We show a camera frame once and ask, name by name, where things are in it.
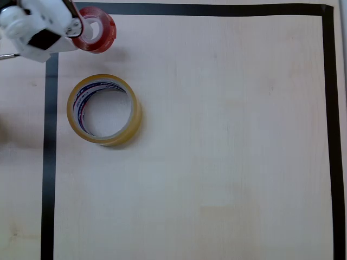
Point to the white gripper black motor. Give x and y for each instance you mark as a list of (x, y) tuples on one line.
[(72, 28)]

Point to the small red tape roll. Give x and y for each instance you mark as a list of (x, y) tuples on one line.
[(107, 32)]

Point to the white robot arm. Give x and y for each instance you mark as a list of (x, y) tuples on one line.
[(6, 16)]

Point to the large clear yellowish tape roll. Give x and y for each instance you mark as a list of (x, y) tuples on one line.
[(71, 113)]

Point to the thin metal screwdriver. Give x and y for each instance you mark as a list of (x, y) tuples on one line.
[(9, 56)]

